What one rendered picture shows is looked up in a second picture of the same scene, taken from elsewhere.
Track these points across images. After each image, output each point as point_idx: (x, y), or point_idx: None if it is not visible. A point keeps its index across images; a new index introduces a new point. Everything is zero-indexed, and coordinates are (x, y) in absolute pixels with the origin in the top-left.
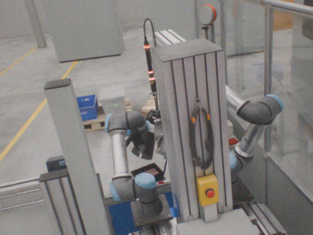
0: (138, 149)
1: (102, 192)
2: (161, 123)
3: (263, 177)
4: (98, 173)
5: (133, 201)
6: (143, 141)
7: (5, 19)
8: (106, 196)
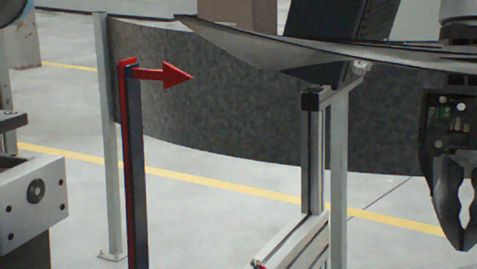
0: (421, 164)
1: (301, 183)
2: (430, 44)
3: None
4: (315, 91)
5: (12, 114)
6: (451, 142)
7: None
8: (298, 216)
